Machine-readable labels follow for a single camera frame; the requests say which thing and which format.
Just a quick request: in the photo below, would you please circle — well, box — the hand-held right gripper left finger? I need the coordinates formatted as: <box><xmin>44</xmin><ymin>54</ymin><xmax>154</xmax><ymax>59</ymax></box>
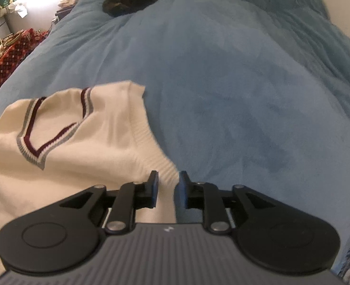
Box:
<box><xmin>59</xmin><ymin>171</ymin><xmax>159</xmax><ymax>235</ymax></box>

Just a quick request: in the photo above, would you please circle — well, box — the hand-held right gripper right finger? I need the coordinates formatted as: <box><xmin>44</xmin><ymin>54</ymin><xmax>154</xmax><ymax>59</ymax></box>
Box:
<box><xmin>178</xmin><ymin>171</ymin><xmax>279</xmax><ymax>235</ymax></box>

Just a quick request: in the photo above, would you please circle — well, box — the cream knit vest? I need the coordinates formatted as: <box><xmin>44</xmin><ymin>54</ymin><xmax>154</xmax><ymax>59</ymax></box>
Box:
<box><xmin>0</xmin><ymin>80</ymin><xmax>180</xmax><ymax>276</ymax></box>

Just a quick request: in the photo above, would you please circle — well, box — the blue fleece blanket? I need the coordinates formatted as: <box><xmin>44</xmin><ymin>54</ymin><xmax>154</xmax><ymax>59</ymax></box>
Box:
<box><xmin>0</xmin><ymin>0</ymin><xmax>350</xmax><ymax>274</ymax></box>

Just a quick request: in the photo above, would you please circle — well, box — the dark curled-up cat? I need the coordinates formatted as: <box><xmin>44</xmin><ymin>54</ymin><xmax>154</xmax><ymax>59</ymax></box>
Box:
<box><xmin>102</xmin><ymin>0</ymin><xmax>159</xmax><ymax>17</ymax></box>

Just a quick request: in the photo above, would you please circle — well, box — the red patterned tablecloth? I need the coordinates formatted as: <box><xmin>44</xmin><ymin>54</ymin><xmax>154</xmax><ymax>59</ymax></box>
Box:
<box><xmin>0</xmin><ymin>28</ymin><xmax>49</xmax><ymax>110</ymax></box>

